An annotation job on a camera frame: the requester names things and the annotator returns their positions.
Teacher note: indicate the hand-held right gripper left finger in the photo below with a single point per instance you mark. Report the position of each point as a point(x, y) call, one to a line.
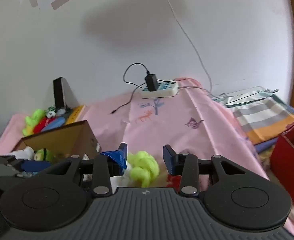
point(116, 160)

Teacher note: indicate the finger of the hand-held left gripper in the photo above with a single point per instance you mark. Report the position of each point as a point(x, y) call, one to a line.
point(34, 166)

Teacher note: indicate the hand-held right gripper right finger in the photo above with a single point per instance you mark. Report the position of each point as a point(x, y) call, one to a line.
point(170, 160)

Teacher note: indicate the red haired doll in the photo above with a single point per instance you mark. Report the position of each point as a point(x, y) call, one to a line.
point(173, 180)

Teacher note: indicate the neon yellow plush toy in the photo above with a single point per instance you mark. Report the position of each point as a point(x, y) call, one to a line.
point(142, 167)

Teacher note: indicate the brown storage box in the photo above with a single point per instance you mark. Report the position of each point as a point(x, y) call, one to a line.
point(69, 140)

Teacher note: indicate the green frog plush toy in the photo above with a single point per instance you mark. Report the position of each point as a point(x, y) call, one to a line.
point(43, 155)

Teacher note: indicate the white plush toy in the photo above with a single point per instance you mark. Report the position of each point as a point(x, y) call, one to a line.
point(24, 152)

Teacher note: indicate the pink printed tablecloth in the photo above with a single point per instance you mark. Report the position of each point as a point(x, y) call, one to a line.
point(174, 130)

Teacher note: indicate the red plush toy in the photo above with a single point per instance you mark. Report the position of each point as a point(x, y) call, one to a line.
point(40, 126)

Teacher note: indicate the panda plush toy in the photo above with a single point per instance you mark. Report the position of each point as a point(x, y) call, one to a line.
point(51, 114)

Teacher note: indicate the yellow book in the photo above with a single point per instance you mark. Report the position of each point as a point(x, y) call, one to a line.
point(75, 116)

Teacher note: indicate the white power strip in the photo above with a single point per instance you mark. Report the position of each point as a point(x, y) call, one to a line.
point(167, 91)

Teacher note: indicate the black smartphone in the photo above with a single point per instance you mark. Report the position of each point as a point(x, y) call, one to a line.
point(59, 92)

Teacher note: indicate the black charger adapter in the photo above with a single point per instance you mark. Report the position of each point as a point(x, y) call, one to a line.
point(152, 82)

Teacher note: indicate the grey orange striped cloth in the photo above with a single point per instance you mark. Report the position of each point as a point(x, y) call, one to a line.
point(262, 115)

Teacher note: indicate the red box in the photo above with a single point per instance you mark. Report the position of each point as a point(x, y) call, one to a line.
point(289, 160)

